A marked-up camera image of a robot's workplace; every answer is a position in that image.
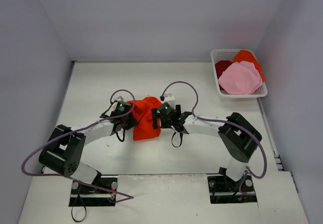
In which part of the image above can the orange t shirt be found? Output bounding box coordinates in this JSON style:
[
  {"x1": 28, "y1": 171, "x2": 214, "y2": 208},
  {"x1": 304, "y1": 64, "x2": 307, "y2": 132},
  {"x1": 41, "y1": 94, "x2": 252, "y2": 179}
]
[
  {"x1": 232, "y1": 49, "x2": 265, "y2": 82},
  {"x1": 132, "y1": 96, "x2": 162, "y2": 141}
]

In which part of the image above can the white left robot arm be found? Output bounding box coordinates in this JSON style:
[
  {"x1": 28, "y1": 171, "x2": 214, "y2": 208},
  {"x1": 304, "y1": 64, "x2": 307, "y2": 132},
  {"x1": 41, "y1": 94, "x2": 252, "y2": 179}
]
[{"x1": 38, "y1": 100, "x2": 137, "y2": 194}]

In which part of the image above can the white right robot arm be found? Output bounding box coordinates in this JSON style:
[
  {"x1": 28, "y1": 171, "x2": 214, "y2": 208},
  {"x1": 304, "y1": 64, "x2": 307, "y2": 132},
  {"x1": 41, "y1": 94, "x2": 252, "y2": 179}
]
[{"x1": 151, "y1": 103, "x2": 262, "y2": 190}]

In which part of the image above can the dark red t shirt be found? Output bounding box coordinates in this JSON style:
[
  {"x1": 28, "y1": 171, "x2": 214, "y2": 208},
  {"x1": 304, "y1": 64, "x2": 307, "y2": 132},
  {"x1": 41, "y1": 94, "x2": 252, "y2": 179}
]
[{"x1": 215, "y1": 60, "x2": 232, "y2": 79}]

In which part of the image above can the white plastic basket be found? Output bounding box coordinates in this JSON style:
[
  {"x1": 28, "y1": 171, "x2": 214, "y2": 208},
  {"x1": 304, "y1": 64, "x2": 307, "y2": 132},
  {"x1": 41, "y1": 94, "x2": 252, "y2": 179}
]
[{"x1": 210, "y1": 48, "x2": 268, "y2": 98}]

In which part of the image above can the pink t shirt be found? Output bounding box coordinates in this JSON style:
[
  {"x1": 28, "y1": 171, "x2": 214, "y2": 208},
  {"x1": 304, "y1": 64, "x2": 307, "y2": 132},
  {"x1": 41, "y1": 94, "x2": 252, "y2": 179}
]
[{"x1": 218, "y1": 61, "x2": 263, "y2": 95}]

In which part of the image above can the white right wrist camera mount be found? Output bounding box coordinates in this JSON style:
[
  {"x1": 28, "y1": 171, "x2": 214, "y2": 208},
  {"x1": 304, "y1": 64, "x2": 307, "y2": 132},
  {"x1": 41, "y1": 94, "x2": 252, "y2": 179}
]
[{"x1": 160, "y1": 93, "x2": 176, "y2": 108}]

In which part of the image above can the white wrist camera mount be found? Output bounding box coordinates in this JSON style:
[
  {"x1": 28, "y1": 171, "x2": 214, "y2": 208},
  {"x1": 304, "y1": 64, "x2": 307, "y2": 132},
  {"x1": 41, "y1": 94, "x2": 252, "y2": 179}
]
[
  {"x1": 160, "y1": 93, "x2": 176, "y2": 108},
  {"x1": 112, "y1": 96, "x2": 124, "y2": 103}
]

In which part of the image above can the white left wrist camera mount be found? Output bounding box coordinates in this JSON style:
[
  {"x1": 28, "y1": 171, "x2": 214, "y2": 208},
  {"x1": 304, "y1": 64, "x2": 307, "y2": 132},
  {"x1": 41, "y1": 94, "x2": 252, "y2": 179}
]
[{"x1": 112, "y1": 96, "x2": 124, "y2": 103}]

